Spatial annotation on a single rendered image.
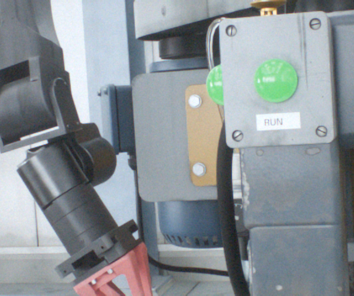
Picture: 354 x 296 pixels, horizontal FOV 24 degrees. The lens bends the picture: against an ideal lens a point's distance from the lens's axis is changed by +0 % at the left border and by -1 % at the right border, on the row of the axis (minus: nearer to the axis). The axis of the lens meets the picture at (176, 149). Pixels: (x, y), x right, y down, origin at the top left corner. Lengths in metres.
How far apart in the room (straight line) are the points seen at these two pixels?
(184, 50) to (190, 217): 0.22
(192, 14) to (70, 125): 0.22
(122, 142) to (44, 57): 0.26
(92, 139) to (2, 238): 5.63
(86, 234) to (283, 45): 0.33
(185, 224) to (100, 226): 0.27
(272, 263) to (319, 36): 0.18
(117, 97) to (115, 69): 4.55
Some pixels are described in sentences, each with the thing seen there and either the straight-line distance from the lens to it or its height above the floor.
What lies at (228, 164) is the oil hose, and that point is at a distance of 0.64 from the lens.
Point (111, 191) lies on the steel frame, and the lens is 5.66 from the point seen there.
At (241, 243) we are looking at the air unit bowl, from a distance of 0.85.
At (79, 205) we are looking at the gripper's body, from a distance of 0.82.
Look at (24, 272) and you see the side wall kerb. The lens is 6.45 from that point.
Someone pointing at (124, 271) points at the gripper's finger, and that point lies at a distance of 0.81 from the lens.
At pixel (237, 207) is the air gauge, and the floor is 1.17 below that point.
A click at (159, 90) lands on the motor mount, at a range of 1.04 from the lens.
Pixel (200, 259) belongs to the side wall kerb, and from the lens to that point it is 6.00.
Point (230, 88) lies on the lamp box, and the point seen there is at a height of 1.28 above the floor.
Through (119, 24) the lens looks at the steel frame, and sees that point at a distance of 5.62.
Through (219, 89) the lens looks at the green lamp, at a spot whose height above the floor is 1.28.
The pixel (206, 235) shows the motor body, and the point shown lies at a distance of 1.07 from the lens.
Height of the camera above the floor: 1.27
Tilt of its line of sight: 3 degrees down
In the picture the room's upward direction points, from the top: 4 degrees counter-clockwise
